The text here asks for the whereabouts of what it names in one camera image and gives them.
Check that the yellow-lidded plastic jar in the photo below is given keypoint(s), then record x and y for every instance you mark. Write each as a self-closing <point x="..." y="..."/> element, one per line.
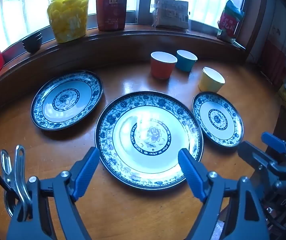
<point x="67" y="20"/>

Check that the medium blue floral plate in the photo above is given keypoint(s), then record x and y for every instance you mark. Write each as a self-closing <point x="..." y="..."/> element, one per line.
<point x="65" y="100"/>

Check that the large blue floral plate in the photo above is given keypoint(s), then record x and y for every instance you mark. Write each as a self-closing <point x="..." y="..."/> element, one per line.
<point x="133" y="120"/>

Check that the wooden windowsill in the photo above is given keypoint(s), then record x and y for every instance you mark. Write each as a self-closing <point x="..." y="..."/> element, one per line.
<point x="107" y="45"/>

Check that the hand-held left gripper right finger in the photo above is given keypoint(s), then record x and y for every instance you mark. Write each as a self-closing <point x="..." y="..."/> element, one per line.
<point x="191" y="175"/>

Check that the yellow cup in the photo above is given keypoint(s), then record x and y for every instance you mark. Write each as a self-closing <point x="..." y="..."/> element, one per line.
<point x="208" y="85"/>

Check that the grey window frame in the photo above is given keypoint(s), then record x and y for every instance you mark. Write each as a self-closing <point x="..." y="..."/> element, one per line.
<point x="139" y="2"/>

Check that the black bowl stack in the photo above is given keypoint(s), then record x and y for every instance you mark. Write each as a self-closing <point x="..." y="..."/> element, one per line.
<point x="32" y="43"/>

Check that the blue cup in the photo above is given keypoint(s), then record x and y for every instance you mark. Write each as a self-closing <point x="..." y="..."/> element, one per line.
<point x="184" y="65"/>

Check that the green and red snack bag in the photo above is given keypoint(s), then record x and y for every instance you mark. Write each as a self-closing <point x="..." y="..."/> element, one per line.
<point x="229" y="20"/>

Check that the small blue floral plate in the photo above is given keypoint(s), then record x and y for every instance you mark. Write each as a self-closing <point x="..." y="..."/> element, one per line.
<point x="218" y="118"/>

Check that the red liquor bottle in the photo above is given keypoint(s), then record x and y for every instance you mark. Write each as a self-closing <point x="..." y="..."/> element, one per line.
<point x="111" y="12"/>

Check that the orange cup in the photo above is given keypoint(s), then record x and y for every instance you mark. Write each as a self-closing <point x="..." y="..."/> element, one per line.
<point x="160" y="70"/>

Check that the metal spring clip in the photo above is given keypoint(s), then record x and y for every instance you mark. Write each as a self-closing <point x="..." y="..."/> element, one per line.
<point x="21" y="190"/>

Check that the clear plastic packet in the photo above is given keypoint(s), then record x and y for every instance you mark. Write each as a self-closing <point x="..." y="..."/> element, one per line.
<point x="170" y="12"/>

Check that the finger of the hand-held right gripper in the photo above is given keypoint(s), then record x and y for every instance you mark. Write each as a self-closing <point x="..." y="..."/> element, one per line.
<point x="273" y="141"/>
<point x="255" y="157"/>

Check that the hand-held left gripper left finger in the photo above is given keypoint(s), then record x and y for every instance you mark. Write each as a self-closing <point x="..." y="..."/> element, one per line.
<point x="85" y="172"/>

